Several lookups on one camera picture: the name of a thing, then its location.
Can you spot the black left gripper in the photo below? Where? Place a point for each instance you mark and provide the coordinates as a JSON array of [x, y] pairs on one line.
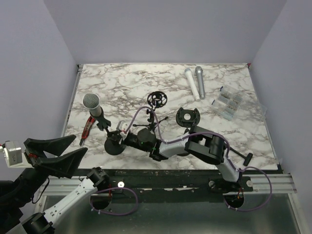
[[66, 164]]

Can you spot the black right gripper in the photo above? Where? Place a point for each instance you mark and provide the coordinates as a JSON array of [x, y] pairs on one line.
[[116, 140]]

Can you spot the black clip round-base stand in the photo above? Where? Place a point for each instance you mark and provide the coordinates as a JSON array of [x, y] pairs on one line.
[[103, 124]]

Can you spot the copper body mesh microphone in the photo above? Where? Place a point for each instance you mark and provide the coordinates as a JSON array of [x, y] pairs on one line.
[[91, 102]]

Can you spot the black tripod microphone stand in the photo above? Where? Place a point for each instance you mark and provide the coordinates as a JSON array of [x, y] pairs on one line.
[[155, 100]]

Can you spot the black round-base shock-mount stand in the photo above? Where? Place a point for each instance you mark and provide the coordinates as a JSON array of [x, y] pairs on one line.
[[187, 118]]

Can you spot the white foam-head microphone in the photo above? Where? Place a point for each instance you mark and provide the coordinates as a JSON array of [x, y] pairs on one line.
[[189, 75]]

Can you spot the silver grey handheld microphone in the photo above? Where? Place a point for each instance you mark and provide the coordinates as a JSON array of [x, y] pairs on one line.
[[199, 75]]

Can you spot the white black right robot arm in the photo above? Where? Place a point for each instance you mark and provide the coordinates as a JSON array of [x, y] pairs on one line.
[[209, 147]]

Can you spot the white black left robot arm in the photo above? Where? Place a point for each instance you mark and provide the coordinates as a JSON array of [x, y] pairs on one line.
[[37, 200]]

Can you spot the clear plastic screw box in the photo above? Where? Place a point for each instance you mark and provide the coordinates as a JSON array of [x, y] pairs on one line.
[[234, 104]]

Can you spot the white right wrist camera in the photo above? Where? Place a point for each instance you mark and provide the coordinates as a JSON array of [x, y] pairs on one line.
[[122, 128]]

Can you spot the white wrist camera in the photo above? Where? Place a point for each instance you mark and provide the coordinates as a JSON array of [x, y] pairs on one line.
[[122, 128], [13, 155]]

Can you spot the red handled pliers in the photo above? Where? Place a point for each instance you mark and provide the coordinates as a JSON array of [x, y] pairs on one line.
[[87, 128]]

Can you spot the black robot mounting base rail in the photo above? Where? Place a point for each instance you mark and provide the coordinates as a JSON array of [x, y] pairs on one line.
[[170, 186]]

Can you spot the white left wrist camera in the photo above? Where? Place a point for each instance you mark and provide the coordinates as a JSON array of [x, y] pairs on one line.
[[13, 155]]

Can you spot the black T-handle tool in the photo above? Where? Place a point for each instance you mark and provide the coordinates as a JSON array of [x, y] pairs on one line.
[[247, 158]]

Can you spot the aluminium frame extrusion rail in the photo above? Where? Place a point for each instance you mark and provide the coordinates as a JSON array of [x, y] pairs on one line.
[[269, 208]]

